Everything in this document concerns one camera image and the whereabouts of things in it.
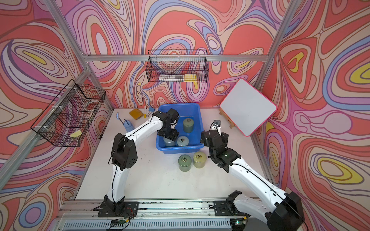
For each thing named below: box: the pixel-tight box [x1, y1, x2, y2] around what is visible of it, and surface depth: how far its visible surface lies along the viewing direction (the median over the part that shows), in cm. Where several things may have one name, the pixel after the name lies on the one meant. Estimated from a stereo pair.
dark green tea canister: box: [177, 154, 192, 172], surface depth 84 cm
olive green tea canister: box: [183, 117, 195, 134], surface depth 103 cm
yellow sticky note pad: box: [129, 108, 144, 120], surface depth 118 cm
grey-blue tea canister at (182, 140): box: [176, 135, 190, 146], surface depth 91 cm
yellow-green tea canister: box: [193, 151, 207, 169], surface depth 85 cm
